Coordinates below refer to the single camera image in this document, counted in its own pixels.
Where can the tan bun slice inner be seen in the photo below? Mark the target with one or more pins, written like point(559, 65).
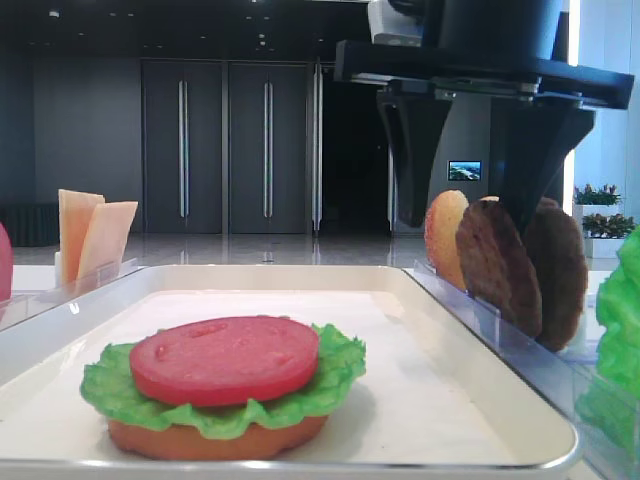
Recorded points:
point(441, 223)

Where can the orange cheese slice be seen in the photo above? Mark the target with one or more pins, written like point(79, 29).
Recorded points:
point(106, 237)
point(75, 212)

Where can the clear acrylic rack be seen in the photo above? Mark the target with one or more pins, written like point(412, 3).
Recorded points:
point(560, 379)
point(38, 288)

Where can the brown meat patty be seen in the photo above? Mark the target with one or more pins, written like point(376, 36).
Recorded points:
point(554, 244)
point(496, 267)

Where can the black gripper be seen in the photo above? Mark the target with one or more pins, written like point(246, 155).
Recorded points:
point(498, 47)

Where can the green lettuce leaf on tray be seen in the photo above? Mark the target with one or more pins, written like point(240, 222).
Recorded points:
point(108, 386)

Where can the clear acrylic rack left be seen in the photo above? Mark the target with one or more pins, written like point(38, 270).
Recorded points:
point(38, 288)

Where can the potted flower planter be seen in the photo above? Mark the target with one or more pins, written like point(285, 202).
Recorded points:
point(599, 214)

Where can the dark double door middle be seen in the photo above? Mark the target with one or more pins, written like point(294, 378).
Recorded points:
point(268, 139)

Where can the dark double door left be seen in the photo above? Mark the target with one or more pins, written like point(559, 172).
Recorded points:
point(183, 147)

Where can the red tomato slice upright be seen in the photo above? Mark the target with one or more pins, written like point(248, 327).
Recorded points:
point(6, 265)

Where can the bottom bun slice under lettuce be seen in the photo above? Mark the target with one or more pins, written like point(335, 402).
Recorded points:
point(186, 443)

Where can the dark double door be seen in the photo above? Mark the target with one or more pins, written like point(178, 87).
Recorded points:
point(268, 139)
point(183, 147)

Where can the wall display screen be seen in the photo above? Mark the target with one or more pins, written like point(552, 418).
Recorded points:
point(464, 171)

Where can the white rectangular metal tray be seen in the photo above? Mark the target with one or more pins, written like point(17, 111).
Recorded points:
point(435, 402)

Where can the red tomato slice on tray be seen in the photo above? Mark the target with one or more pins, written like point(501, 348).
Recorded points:
point(226, 361)

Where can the orange cheese slice right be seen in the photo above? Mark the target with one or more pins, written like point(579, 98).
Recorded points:
point(106, 237)

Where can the orange cheese slice left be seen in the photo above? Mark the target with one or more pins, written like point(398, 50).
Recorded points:
point(75, 212)

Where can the clear acrylic rack right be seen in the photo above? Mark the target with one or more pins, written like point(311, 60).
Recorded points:
point(560, 379)

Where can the green lettuce leaf upright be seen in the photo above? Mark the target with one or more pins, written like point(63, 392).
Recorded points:
point(617, 340)

